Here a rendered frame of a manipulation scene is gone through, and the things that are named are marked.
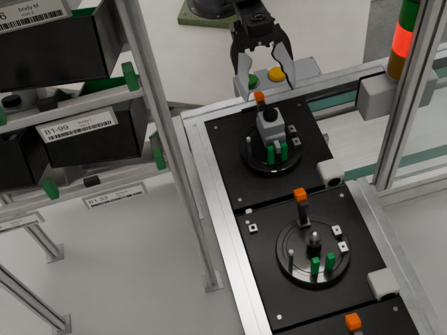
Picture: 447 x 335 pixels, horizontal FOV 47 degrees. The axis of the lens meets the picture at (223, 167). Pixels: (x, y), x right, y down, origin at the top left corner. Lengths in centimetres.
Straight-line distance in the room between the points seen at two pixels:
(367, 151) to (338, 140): 7
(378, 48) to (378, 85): 189
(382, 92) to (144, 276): 62
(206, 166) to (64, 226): 37
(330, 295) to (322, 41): 79
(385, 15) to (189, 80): 171
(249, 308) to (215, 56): 77
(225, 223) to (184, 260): 14
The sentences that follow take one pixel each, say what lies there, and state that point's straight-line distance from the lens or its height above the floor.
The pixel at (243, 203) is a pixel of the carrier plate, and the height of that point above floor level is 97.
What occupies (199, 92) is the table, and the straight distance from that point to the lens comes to 141.
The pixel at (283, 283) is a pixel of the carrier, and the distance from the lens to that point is 98.
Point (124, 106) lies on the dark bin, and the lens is 91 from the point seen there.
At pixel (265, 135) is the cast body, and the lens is 104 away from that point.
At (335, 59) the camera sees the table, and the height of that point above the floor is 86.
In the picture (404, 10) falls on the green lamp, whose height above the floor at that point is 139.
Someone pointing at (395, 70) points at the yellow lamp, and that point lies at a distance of 87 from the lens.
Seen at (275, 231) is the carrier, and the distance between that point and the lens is 103.
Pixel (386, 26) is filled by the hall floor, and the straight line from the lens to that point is 290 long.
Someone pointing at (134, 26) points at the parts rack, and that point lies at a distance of 54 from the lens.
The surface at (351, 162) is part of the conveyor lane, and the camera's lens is 119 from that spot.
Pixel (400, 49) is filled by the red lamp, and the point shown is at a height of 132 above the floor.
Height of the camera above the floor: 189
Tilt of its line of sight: 56 degrees down
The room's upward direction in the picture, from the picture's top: 10 degrees counter-clockwise
